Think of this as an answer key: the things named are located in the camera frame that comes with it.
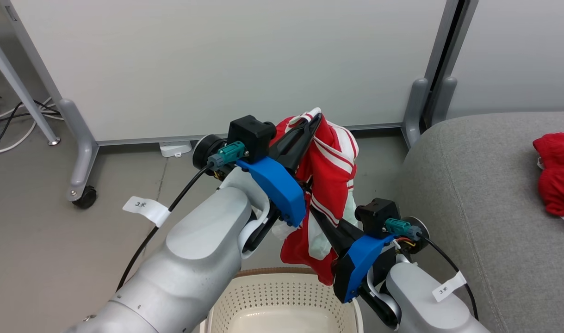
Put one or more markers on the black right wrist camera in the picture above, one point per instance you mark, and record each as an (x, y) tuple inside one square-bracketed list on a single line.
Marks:
[(376, 215)]

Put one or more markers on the black caster wheel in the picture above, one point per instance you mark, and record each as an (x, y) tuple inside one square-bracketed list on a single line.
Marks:
[(85, 198)]

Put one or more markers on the grey partition foot with caster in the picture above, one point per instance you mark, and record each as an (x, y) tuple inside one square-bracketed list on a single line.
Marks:
[(85, 152)]

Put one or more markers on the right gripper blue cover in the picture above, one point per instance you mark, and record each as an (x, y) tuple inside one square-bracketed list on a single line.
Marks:
[(358, 263)]

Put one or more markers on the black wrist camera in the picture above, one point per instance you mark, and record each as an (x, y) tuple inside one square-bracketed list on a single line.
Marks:
[(251, 134), (376, 215)]

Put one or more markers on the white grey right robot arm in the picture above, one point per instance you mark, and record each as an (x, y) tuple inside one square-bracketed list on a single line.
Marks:
[(420, 300)]

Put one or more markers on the grey metal table leg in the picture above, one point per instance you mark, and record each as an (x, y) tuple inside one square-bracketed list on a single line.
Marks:
[(20, 83)]

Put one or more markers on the beige plastic laundry basket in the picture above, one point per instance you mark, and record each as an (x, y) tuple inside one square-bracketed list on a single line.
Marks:
[(282, 300)]

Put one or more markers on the plain red garment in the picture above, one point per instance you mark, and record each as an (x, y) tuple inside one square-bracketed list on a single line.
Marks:
[(559, 175)]

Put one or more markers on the red white striped garment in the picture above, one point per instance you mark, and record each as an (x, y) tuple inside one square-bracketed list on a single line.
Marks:
[(330, 171)]

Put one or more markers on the narrow white partition panel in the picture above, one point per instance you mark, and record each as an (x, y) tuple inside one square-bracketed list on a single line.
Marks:
[(517, 51)]

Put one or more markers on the wide white partition panel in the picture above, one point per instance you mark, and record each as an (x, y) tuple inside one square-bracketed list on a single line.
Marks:
[(226, 60)]

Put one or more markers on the grey fabric sofa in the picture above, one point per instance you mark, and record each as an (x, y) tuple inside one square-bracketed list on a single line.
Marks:
[(494, 231)]

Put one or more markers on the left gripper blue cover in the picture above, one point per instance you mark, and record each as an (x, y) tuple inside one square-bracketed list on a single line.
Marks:
[(277, 185)]

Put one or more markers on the white power adapter box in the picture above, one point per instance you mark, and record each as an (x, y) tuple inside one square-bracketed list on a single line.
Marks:
[(175, 149)]

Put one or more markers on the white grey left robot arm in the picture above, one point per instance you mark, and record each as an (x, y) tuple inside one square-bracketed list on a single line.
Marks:
[(189, 259)]

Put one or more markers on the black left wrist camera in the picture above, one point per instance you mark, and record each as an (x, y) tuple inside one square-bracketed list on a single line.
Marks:
[(251, 134)]

